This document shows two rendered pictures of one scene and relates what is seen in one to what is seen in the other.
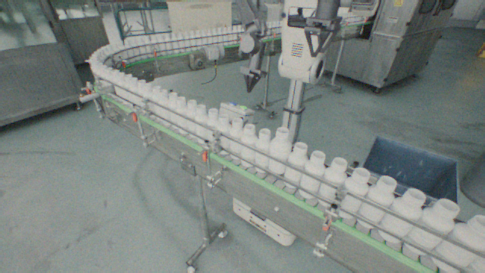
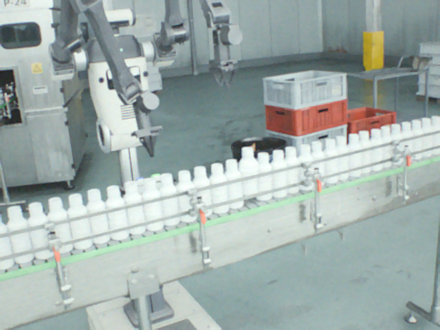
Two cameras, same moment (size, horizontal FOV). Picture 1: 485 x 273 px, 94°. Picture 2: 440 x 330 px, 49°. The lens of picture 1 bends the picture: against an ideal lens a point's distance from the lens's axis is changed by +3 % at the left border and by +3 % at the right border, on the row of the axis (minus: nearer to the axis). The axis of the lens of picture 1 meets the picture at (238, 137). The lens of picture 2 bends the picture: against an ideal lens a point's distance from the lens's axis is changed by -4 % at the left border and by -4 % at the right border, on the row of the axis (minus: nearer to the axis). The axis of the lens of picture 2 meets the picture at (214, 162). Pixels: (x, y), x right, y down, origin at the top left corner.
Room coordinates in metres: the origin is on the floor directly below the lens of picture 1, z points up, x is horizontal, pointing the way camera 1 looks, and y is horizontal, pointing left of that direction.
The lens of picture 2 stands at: (-0.05, 1.36, 1.64)
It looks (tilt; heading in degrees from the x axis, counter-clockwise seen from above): 17 degrees down; 297
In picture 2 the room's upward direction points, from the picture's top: 4 degrees counter-clockwise
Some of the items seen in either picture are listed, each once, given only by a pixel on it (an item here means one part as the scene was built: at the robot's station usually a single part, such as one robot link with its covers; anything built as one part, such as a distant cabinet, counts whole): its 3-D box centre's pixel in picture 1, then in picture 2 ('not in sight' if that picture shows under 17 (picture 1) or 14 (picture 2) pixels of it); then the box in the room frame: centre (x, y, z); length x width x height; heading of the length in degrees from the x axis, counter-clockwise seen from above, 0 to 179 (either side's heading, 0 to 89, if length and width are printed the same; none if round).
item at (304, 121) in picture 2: not in sight; (306, 114); (1.08, -2.69, 0.78); 0.61 x 0.41 x 0.22; 59
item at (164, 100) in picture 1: (166, 108); (79, 221); (0.93, 0.34, 1.08); 0.06 x 0.06 x 0.17
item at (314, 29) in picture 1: (318, 39); (225, 74); (0.68, -0.22, 1.44); 0.07 x 0.07 x 0.09; 52
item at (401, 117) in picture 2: not in sight; (388, 98); (0.66, -5.13, 0.49); 1.05 x 0.55 x 0.99; 53
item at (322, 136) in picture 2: not in sight; (306, 139); (1.08, -2.68, 0.55); 0.61 x 0.41 x 0.22; 60
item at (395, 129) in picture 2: not in sight; (394, 144); (0.14, -0.71, 1.08); 0.06 x 0.06 x 0.17
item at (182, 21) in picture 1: (201, 34); not in sight; (5.11, 0.77, 0.59); 1.10 x 0.62 x 1.18; 125
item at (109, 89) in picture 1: (107, 108); not in sight; (1.16, 0.76, 0.96); 0.23 x 0.10 x 0.27; 143
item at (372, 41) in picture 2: not in sight; (372, 56); (1.60, -10.32, 0.55); 0.40 x 0.40 x 1.10; 53
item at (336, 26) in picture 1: (323, 37); (221, 74); (0.71, -0.25, 1.44); 0.07 x 0.07 x 0.09; 52
